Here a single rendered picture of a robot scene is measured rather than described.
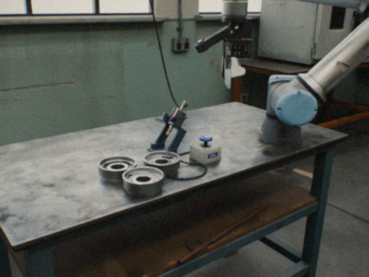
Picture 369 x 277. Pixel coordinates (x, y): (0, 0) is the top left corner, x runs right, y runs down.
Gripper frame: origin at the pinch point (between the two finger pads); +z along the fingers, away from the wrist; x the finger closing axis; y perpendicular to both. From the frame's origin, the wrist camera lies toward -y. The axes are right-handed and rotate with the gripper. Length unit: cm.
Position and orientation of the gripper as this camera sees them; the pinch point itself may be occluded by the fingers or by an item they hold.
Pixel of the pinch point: (224, 84)
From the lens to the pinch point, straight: 124.5
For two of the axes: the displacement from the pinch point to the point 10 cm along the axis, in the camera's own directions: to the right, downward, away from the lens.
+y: 10.0, 0.1, -0.2
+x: 0.2, -3.2, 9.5
